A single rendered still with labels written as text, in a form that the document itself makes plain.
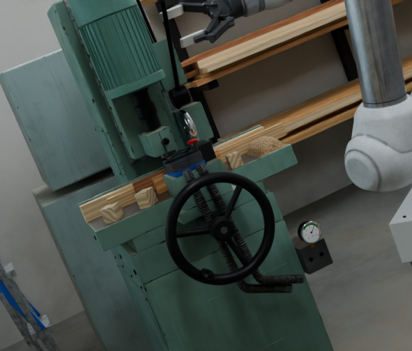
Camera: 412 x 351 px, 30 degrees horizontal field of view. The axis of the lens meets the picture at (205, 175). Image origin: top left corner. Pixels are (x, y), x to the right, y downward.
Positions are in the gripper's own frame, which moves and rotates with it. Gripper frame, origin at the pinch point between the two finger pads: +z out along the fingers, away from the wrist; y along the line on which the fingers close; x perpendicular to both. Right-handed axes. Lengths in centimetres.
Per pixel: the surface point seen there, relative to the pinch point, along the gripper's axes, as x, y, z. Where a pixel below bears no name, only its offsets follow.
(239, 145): -34.9, -18.4, -7.8
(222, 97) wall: -188, 155, -76
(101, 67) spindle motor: -5.5, 3.0, 21.9
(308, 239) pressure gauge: -43, -53, -10
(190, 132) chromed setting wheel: -33.9, -6.7, 2.7
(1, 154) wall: -173, 166, 58
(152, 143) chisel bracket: -23.6, -14.2, 17.1
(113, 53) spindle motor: -1.2, 1.2, 18.1
